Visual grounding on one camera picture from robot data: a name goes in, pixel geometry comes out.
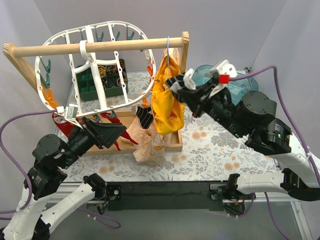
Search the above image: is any wooden clothes rack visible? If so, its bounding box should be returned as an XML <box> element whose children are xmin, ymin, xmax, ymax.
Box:
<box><xmin>2</xmin><ymin>31</ymin><xmax>190</xmax><ymax>153</ymax></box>

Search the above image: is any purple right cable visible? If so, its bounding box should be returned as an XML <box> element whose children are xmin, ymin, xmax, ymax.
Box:
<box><xmin>204</xmin><ymin>65</ymin><xmax>320</xmax><ymax>240</ymax></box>

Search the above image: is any yellow garment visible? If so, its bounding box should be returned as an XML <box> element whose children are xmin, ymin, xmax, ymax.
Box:
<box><xmin>151</xmin><ymin>55</ymin><xmax>185</xmax><ymax>135</ymax></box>

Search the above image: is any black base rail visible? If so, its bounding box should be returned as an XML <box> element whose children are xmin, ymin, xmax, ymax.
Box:
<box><xmin>86</xmin><ymin>181</ymin><xmax>256</xmax><ymax>212</ymax></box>

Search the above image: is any white orange patterned cloth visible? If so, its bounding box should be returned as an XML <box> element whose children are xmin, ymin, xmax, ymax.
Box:
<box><xmin>127</xmin><ymin>48</ymin><xmax>180</xmax><ymax>167</ymax></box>

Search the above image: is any green compartment organizer box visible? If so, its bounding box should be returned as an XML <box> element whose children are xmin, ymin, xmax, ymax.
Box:
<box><xmin>74</xmin><ymin>58</ymin><xmax>130</xmax><ymax>102</ymax></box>

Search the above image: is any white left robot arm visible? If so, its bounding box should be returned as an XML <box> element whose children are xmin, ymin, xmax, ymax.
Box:
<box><xmin>0</xmin><ymin>117</ymin><xmax>126</xmax><ymax>240</ymax></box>

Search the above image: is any teal transparent plastic bin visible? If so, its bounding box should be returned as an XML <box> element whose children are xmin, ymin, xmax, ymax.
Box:
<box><xmin>192</xmin><ymin>64</ymin><xmax>259</xmax><ymax>106</ymax></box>

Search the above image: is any white clip sock hanger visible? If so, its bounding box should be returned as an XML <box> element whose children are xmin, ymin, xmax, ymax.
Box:
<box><xmin>35</xmin><ymin>21</ymin><xmax>156</xmax><ymax>118</ymax></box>

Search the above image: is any blue wire hanger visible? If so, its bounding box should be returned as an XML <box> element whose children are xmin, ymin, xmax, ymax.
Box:
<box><xmin>164</xmin><ymin>36</ymin><xmax>170</xmax><ymax>90</ymax></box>

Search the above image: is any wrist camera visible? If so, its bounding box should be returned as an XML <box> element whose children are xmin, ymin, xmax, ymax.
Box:
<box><xmin>56</xmin><ymin>104</ymin><xmax>79</xmax><ymax>126</ymax></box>
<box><xmin>209</xmin><ymin>60</ymin><xmax>238</xmax><ymax>98</ymax></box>

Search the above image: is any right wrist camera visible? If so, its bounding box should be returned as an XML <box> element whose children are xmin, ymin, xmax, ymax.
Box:
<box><xmin>209</xmin><ymin>60</ymin><xmax>238</xmax><ymax>98</ymax></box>

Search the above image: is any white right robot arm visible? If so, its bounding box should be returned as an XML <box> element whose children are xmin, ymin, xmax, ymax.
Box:
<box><xmin>171</xmin><ymin>79</ymin><xmax>320</xmax><ymax>202</ymax></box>

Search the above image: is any black white striped sock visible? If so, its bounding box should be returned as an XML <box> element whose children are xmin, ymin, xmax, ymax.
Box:
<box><xmin>165</xmin><ymin>68</ymin><xmax>196</xmax><ymax>94</ymax></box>

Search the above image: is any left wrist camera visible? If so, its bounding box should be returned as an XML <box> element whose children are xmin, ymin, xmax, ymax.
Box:
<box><xmin>56</xmin><ymin>104</ymin><xmax>79</xmax><ymax>126</ymax></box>

